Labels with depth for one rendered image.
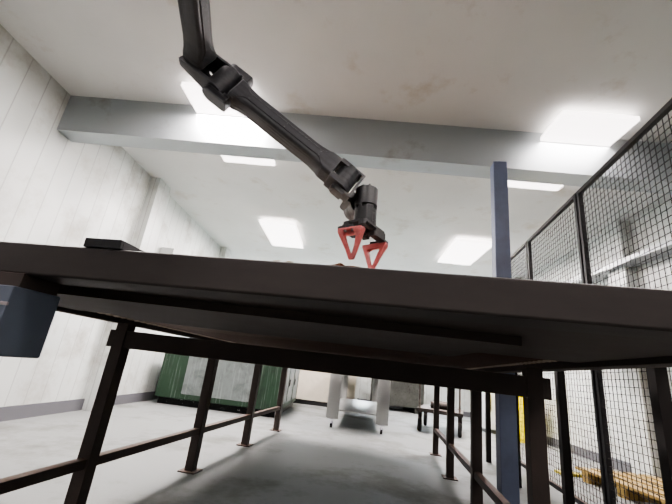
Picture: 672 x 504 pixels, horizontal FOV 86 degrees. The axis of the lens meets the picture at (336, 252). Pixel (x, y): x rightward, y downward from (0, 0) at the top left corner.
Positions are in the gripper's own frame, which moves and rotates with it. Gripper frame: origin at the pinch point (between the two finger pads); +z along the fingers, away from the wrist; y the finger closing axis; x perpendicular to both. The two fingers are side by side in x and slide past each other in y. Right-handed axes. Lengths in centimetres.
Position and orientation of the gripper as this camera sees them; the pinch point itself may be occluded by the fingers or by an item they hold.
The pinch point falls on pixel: (362, 262)
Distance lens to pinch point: 87.9
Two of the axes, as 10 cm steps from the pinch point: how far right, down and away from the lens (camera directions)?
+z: -0.9, 9.5, -3.1
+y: -5.6, -3.0, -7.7
